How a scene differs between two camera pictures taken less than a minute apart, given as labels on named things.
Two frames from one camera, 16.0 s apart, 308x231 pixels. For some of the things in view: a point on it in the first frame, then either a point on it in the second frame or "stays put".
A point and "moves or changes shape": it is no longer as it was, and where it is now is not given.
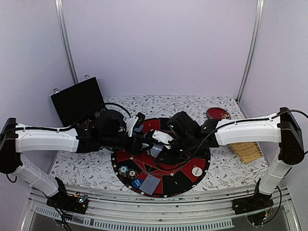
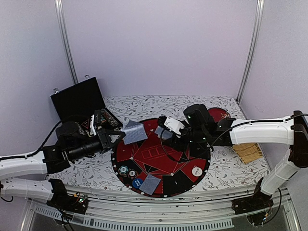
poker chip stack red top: [133, 173] stays put
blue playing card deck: [156, 149] moves or changes shape
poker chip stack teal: [123, 171] stays put
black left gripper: [137, 144] to [103, 135]
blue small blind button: [136, 183] stays put
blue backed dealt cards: [149, 184] stays put
